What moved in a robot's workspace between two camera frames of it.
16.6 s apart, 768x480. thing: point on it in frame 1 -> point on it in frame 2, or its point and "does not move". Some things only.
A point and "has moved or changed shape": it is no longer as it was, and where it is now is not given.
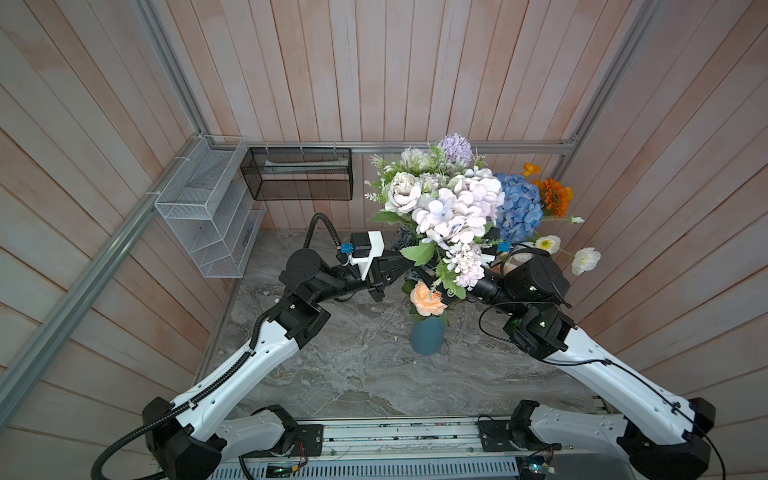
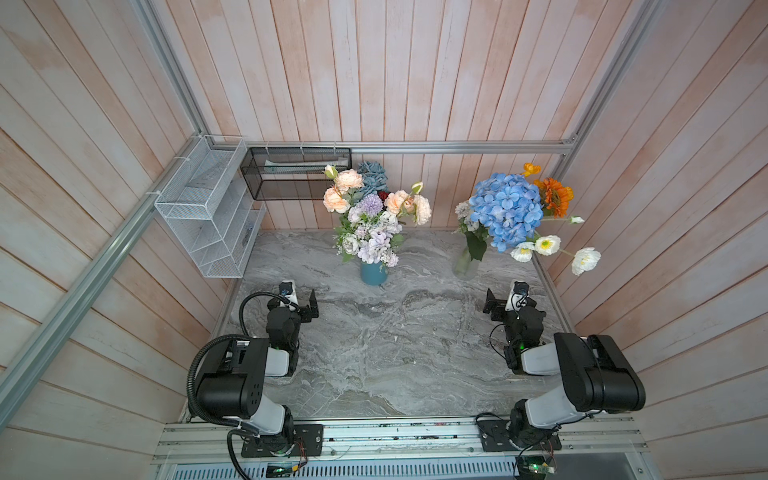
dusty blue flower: (405, 238) -> (375, 177)
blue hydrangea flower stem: (520, 212) does not move
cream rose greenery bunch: (442, 202) -> (370, 233)
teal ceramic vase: (428, 336) has moved or changed shape
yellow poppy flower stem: (530, 169) does not move
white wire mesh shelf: (206, 202) does not move
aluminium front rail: (405, 440) does not move
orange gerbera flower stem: (554, 197) does not move
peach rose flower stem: (427, 302) -> (410, 204)
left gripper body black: (374, 281) -> (304, 314)
